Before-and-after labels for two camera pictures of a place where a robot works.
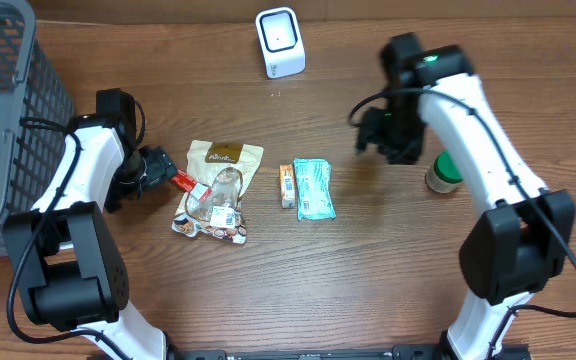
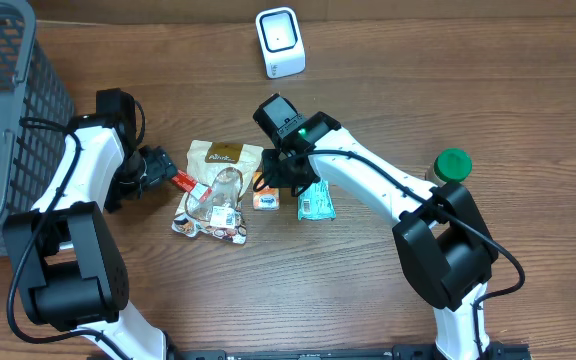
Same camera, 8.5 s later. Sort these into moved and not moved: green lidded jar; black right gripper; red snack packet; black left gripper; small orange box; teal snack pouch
Moved: black right gripper; small orange box
Not moved: red snack packet; black left gripper; green lidded jar; teal snack pouch
